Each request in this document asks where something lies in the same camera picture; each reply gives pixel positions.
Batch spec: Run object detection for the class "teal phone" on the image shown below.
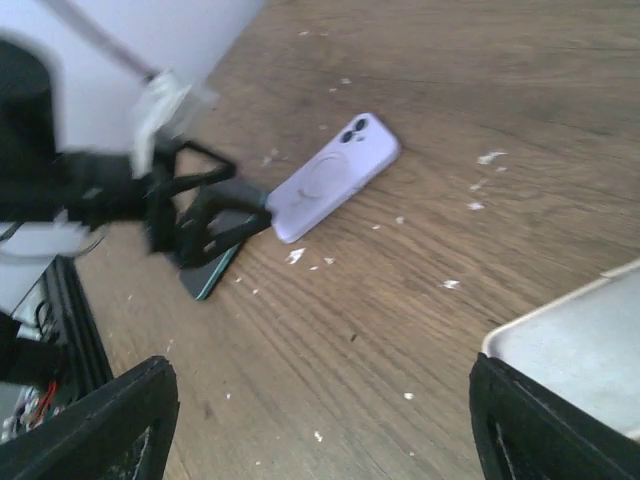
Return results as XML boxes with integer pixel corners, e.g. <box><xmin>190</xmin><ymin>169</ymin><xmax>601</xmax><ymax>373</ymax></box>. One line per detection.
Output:
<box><xmin>174</xmin><ymin>177</ymin><xmax>266</xmax><ymax>300</ymax></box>

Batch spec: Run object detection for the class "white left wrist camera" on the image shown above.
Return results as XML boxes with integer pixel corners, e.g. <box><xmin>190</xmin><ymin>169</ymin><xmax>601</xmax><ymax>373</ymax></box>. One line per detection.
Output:
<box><xmin>130</xmin><ymin>70</ymin><xmax>219</xmax><ymax>179</ymax></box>

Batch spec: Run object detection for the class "beige phone case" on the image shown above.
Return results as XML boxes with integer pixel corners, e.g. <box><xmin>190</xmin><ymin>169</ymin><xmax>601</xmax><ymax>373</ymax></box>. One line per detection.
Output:
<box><xmin>482</xmin><ymin>261</ymin><xmax>639</xmax><ymax>440</ymax></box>

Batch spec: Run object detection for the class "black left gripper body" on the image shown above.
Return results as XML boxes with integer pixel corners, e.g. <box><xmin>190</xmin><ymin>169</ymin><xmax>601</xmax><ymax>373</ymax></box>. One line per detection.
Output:
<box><xmin>55</xmin><ymin>149</ymin><xmax>173</xmax><ymax>253</ymax></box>

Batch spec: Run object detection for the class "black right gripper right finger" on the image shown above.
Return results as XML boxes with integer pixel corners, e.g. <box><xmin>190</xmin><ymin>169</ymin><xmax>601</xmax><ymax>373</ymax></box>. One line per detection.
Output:
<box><xmin>469</xmin><ymin>353</ymin><xmax>639</xmax><ymax>480</ymax></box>

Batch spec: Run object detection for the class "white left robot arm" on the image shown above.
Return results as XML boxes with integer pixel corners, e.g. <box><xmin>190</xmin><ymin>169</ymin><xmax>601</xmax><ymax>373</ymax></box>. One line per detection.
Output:
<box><xmin>1</xmin><ymin>40</ymin><xmax>272</xmax><ymax>269</ymax></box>

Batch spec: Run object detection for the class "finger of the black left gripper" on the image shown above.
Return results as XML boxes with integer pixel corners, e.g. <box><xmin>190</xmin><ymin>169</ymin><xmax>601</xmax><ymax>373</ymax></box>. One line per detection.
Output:
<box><xmin>149</xmin><ymin>140</ymin><xmax>237</xmax><ymax>198</ymax></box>
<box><xmin>171</xmin><ymin>192</ymin><xmax>272</xmax><ymax>268</ymax></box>

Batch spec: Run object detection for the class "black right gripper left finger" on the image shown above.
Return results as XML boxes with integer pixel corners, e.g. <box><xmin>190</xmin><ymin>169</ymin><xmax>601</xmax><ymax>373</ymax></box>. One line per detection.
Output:
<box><xmin>1</xmin><ymin>356</ymin><xmax>179</xmax><ymax>479</ymax></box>

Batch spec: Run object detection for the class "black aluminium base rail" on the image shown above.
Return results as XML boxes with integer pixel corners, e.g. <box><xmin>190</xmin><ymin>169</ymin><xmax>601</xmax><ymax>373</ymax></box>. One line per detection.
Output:
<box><xmin>9</xmin><ymin>254</ymin><xmax>116</xmax><ymax>401</ymax></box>

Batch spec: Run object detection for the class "lilac phone case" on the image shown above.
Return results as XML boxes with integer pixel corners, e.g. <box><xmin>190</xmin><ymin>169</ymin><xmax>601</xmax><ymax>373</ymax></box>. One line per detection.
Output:
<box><xmin>267</xmin><ymin>113</ymin><xmax>401</xmax><ymax>244</ymax></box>

